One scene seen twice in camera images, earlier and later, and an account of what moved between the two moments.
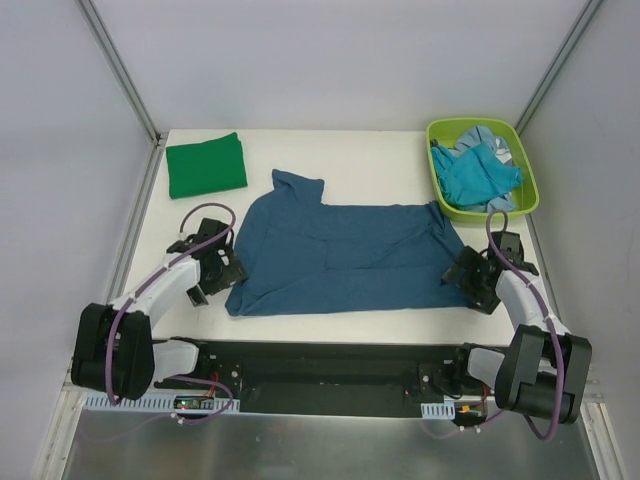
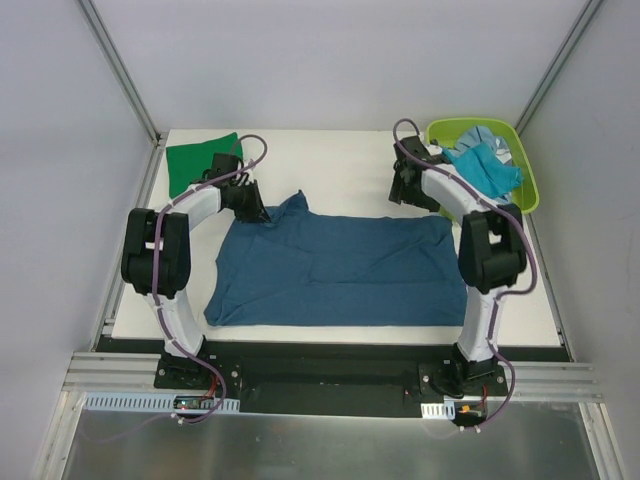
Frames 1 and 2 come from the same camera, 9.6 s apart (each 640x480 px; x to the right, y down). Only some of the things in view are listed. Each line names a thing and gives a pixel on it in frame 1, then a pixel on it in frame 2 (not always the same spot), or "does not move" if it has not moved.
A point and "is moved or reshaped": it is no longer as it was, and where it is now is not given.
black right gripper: (466, 279) to (406, 185)
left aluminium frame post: (112, 53) does not move
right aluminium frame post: (587, 12) does not move
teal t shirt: (475, 176) does not move
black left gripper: (228, 272) to (248, 201)
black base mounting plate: (326, 378) does not move
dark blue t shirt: (295, 253) is moved or reshaped
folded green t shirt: (204, 167) does not move
